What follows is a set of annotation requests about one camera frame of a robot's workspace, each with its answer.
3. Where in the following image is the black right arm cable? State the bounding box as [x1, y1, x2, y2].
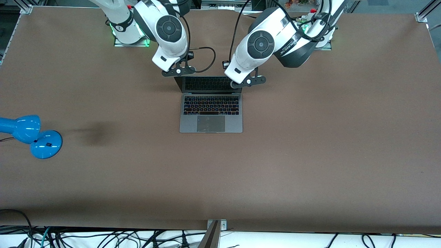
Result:
[172, 0, 217, 74]

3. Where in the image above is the grey laptop with black keyboard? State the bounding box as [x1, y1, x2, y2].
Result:
[173, 76, 245, 134]

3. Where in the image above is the grey metal post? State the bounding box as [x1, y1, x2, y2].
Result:
[197, 220, 221, 248]

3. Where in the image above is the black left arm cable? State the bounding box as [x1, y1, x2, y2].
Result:
[222, 0, 253, 69]

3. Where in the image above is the small metal table bracket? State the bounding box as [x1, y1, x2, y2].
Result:
[207, 219, 227, 230]

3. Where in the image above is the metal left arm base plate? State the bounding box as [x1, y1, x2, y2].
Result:
[295, 17, 332, 51]

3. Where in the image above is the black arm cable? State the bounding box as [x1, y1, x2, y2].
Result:
[222, 0, 253, 69]
[172, 0, 217, 74]

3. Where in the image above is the teal floor cable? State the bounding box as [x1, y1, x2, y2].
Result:
[40, 226, 52, 248]

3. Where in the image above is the blue desk lamp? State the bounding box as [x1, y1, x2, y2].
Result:
[0, 115, 63, 159]

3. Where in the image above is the black looped floor cable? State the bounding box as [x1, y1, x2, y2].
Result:
[0, 209, 33, 248]

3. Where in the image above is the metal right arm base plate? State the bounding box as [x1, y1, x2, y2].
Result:
[113, 32, 152, 48]

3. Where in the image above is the grey background device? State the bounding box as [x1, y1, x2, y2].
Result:
[201, 0, 253, 11]

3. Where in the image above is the aluminium frame corner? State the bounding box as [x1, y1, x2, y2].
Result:
[414, 0, 441, 23]
[13, 0, 34, 15]

